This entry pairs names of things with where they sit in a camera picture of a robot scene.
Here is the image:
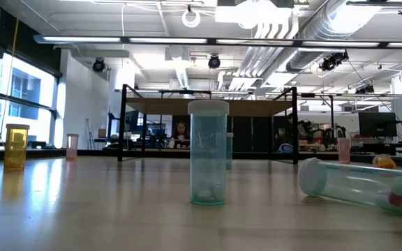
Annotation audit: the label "pink medicine bottle white cap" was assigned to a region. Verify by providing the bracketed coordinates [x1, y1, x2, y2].
[66, 133, 80, 161]
[337, 137, 351, 165]

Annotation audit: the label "orange medicine bottle white cap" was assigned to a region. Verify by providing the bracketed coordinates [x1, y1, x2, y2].
[372, 154, 397, 170]
[4, 123, 30, 171]

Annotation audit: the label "teal medicine bottle white pills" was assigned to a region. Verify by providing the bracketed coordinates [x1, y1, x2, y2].
[187, 100, 230, 206]

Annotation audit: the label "teal medicine bottle red pill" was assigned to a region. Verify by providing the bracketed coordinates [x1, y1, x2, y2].
[297, 157, 402, 219]

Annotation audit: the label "person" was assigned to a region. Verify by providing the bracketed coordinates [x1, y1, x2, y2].
[276, 113, 304, 147]
[168, 121, 191, 149]

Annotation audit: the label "black overhead light bar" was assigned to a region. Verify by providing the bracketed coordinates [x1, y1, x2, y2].
[33, 33, 402, 50]

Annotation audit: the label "black computer monitor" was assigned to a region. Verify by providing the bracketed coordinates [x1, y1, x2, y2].
[357, 111, 398, 138]

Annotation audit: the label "large window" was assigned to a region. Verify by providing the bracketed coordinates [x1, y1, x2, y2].
[0, 52, 61, 149]

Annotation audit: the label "wooden shelf black metal frame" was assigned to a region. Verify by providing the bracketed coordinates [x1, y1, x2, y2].
[117, 84, 299, 165]

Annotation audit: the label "black ceiling camera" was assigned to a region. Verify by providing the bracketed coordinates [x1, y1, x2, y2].
[207, 54, 221, 70]
[91, 57, 106, 73]
[355, 84, 375, 95]
[318, 51, 350, 73]

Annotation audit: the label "white coiled ring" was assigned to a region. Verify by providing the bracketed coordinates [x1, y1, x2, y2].
[181, 9, 202, 29]

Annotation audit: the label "silver ventilation duct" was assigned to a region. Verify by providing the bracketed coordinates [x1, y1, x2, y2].
[286, 0, 385, 73]

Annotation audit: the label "black aluminium table frame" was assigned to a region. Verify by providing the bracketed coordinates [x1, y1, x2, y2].
[0, 148, 402, 168]

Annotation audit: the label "yellow cable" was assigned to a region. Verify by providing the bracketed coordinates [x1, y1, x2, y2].
[0, 17, 20, 149]

